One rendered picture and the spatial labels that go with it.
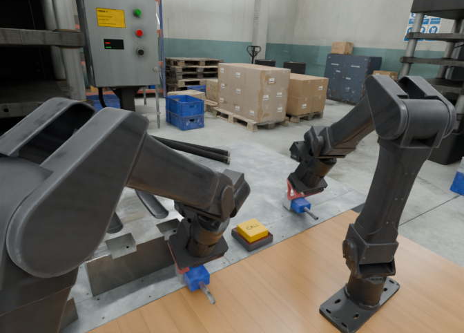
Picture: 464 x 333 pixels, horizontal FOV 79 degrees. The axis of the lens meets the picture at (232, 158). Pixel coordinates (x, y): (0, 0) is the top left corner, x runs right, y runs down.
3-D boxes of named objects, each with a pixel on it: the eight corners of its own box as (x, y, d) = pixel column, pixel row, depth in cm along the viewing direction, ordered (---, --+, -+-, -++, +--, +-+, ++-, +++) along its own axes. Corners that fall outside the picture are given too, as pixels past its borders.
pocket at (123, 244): (139, 258, 59) (137, 244, 57) (112, 268, 56) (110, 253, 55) (132, 246, 62) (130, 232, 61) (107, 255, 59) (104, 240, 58)
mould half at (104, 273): (206, 250, 70) (207, 204, 64) (92, 297, 56) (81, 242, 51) (141, 173, 107) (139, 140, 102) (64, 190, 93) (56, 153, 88)
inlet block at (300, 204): (322, 224, 82) (325, 208, 80) (308, 228, 80) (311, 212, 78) (295, 202, 93) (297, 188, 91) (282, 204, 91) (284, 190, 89)
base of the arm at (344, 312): (323, 280, 52) (358, 307, 47) (378, 241, 64) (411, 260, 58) (316, 310, 55) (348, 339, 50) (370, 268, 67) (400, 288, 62)
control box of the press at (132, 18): (172, 260, 176) (159, -10, 120) (121, 280, 160) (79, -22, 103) (159, 240, 193) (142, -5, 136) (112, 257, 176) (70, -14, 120)
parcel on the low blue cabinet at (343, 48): (352, 54, 690) (354, 42, 679) (343, 54, 674) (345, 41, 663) (337, 53, 723) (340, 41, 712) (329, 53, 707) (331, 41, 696)
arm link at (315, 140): (295, 141, 82) (307, 110, 73) (322, 141, 84) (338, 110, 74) (304, 173, 75) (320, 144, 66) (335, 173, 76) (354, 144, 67)
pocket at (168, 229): (186, 241, 65) (185, 227, 63) (163, 249, 62) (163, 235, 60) (177, 230, 68) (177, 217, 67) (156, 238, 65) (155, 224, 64)
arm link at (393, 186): (342, 248, 59) (387, 94, 45) (371, 246, 60) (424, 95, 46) (357, 271, 54) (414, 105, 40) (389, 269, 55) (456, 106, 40)
